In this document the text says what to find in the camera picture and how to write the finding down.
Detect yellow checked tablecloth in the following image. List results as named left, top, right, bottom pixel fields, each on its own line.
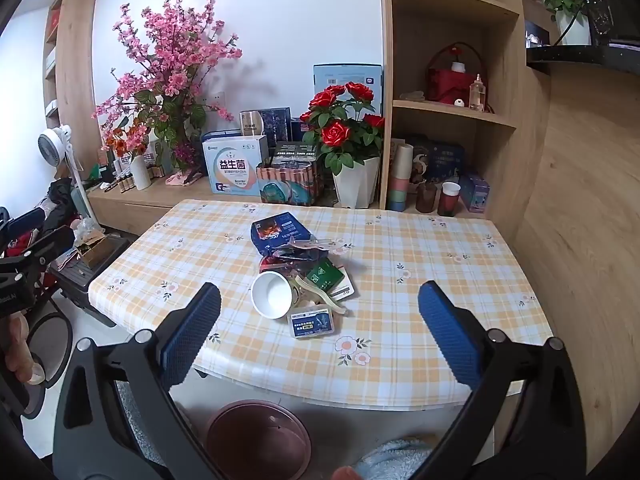
left=87, top=199, right=553, bottom=408

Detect dark blue picture box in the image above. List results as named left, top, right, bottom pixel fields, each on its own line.
left=407, top=134, right=466, bottom=186

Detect blue foil lid packet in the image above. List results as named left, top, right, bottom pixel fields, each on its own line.
left=280, top=237, right=351, bottom=261

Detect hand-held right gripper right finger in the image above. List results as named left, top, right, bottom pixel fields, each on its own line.
left=417, top=280, right=586, bottom=480

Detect pink blossom flower arrangement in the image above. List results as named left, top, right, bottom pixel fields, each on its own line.
left=92, top=0, right=243, bottom=171

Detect white standing fan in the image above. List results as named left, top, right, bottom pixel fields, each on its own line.
left=37, top=124, right=96, bottom=221

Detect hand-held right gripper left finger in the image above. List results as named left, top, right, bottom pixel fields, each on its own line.
left=54, top=282, right=223, bottom=480

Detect orange flower sprig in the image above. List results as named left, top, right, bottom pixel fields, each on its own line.
left=102, top=125, right=146, bottom=161

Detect person's left hand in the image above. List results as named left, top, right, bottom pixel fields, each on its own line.
left=0, top=312, right=47, bottom=387

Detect white round flower pot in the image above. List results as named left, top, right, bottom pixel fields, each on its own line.
left=555, top=7, right=592, bottom=46

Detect red rose plant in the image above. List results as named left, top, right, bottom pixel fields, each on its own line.
left=299, top=81, right=386, bottom=177

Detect teal patterned box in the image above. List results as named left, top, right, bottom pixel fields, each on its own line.
left=256, top=160, right=323, bottom=207

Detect grey and gold box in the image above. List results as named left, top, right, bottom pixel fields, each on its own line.
left=239, top=109, right=273, bottom=138

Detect red packet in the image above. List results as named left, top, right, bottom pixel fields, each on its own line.
left=259, top=255, right=301, bottom=273

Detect black flat boxes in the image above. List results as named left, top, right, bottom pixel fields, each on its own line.
left=272, top=141, right=317, bottom=167

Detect clear perfume bottle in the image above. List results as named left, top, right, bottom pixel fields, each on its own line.
left=469, top=74, right=487, bottom=112

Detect small blue white box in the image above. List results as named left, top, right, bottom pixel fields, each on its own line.
left=286, top=305, right=335, bottom=341

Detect white printed card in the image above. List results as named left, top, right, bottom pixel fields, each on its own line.
left=320, top=265, right=357, bottom=301

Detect blue carton box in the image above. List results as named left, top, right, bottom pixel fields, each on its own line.
left=250, top=212, right=313, bottom=258

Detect red gift basket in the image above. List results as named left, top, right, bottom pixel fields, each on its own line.
left=425, top=41, right=488, bottom=111

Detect white vase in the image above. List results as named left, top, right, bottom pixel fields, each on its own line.
left=129, top=152, right=153, bottom=192

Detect large blue box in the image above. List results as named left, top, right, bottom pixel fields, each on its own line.
left=313, top=64, right=385, bottom=118

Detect dark blue floral box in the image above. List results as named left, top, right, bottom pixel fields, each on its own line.
left=260, top=106, right=292, bottom=143

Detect brown glass cup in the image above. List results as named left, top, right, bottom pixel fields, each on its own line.
left=415, top=181, right=440, bottom=215

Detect green tea packet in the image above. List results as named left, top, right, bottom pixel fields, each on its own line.
left=305, top=259, right=346, bottom=293

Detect row of small bottles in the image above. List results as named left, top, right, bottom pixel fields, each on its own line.
left=102, top=157, right=166, bottom=193

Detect white plate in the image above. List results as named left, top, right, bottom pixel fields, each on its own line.
left=250, top=270, right=296, bottom=320

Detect light blue towel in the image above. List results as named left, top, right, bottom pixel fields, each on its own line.
left=357, top=437, right=436, bottom=480

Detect maroon round bin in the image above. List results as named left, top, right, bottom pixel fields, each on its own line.
left=205, top=399, right=313, bottom=480

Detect wooden shelf unit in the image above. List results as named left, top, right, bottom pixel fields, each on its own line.
left=377, top=0, right=526, bottom=216

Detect red cup with white rim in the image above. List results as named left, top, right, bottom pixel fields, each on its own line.
left=438, top=181, right=462, bottom=217

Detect dark clothes pile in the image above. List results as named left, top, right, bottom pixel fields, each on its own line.
left=45, top=177, right=81, bottom=241

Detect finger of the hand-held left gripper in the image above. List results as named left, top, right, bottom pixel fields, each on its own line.
left=0, top=207, right=47, bottom=242
left=12, top=227, right=77, bottom=267

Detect wooden sideboard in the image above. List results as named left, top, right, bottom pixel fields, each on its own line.
left=87, top=175, right=386, bottom=236

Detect stack of coloured cups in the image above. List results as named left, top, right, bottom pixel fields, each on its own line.
left=387, top=142, right=415, bottom=213

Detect white supplement box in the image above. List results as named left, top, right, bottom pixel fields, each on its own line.
left=201, top=135, right=269, bottom=197

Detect black speckled shelf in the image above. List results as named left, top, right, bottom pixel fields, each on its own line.
left=525, top=42, right=640, bottom=78

